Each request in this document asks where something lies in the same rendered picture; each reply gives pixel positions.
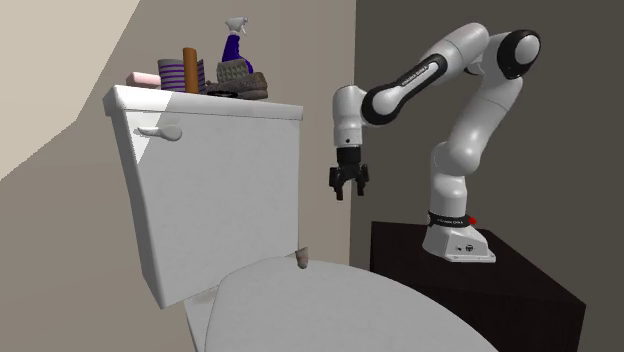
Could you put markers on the grey textured sponge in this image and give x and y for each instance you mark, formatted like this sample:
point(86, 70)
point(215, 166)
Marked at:
point(233, 71)

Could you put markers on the dark robot stand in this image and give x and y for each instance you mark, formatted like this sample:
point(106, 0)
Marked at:
point(487, 297)

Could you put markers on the brown slipper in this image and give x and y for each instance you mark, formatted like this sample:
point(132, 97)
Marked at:
point(246, 86)

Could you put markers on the small beige brown piece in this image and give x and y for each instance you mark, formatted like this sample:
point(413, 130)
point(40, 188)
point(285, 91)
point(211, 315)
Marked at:
point(302, 258)

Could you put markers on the purple spray bottle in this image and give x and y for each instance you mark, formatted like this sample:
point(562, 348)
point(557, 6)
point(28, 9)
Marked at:
point(235, 48)

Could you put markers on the brown cylinder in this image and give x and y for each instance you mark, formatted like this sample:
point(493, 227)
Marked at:
point(190, 70)

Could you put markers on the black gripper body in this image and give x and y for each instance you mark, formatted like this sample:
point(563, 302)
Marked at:
point(349, 158)

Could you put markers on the white toilet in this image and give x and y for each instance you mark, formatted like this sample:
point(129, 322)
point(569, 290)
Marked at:
point(219, 195)

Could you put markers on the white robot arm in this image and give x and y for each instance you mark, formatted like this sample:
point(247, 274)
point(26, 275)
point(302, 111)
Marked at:
point(460, 141)

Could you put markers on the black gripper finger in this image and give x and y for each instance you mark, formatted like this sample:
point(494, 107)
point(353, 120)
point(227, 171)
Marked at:
point(362, 178)
point(338, 183)

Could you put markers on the grey purple striped cup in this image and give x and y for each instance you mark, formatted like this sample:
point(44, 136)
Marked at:
point(170, 75)

